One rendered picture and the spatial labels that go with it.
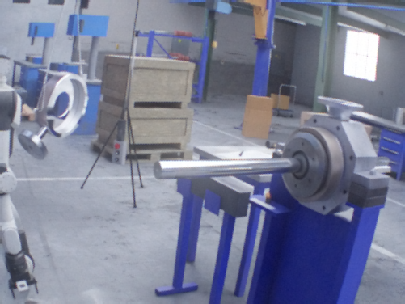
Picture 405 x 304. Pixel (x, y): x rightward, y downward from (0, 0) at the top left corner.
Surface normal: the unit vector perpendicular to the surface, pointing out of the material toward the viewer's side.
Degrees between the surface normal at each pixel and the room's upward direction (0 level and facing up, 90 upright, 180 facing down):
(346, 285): 90
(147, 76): 90
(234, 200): 90
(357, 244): 90
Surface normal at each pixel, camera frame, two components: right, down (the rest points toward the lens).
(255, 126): 0.15, 0.23
